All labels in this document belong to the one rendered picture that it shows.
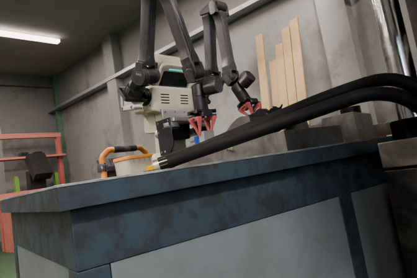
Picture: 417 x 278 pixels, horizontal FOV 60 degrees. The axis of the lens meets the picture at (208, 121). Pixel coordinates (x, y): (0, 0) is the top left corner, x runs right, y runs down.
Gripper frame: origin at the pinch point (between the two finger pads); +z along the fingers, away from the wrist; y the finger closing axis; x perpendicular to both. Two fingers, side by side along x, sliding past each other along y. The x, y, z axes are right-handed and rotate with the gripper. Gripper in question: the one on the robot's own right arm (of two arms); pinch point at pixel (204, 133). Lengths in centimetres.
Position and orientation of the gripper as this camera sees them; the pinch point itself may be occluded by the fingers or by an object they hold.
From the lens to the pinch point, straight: 143.6
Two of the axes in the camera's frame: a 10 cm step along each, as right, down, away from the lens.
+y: 8.0, -0.5, 6.0
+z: 1.4, 9.8, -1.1
